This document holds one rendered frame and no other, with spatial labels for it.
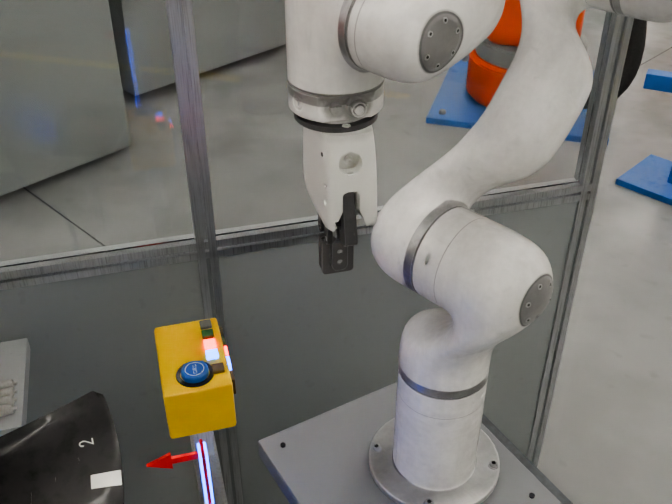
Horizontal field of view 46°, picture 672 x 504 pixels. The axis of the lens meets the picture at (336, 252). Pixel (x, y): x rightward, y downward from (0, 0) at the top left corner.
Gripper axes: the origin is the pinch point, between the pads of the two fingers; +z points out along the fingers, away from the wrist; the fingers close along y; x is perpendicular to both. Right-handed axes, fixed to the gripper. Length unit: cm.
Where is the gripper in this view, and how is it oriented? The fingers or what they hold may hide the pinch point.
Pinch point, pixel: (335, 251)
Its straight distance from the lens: 79.6
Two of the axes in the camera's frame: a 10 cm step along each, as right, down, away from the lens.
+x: -9.6, 1.5, -2.2
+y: -2.7, -5.5, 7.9
